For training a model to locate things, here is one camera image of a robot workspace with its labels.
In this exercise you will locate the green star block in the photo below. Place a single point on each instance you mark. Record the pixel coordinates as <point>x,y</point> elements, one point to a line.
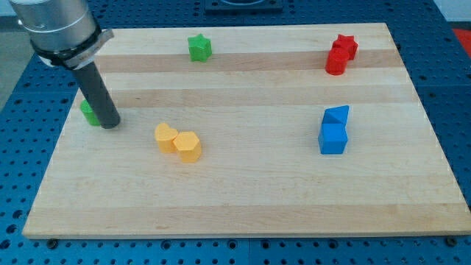
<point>200,48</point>

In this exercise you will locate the yellow heart block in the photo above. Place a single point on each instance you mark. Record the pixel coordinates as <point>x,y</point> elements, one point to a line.
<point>164,136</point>

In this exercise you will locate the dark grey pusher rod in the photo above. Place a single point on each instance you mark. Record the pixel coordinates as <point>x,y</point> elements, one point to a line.
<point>96,94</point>

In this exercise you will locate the wooden board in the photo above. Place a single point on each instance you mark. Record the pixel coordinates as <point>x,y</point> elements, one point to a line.
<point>256,105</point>

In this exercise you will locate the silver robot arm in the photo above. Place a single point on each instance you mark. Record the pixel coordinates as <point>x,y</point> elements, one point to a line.
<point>62,32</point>

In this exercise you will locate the yellow hexagon block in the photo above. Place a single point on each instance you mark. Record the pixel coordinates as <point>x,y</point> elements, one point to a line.
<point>188,146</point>

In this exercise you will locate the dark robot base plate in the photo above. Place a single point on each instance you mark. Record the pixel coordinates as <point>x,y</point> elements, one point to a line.
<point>242,6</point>

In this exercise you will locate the green cylinder block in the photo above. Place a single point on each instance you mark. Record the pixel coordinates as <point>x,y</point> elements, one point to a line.
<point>88,113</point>

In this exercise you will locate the red star block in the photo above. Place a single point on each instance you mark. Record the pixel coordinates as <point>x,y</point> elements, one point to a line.
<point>348,43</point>

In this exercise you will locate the blue triangle block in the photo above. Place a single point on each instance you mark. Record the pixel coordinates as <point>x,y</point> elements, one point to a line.
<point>336,115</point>

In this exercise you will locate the blue cube block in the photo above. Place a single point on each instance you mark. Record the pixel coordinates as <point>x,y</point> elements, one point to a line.
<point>332,139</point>

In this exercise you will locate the red cylinder block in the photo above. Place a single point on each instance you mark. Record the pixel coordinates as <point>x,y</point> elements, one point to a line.
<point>337,60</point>

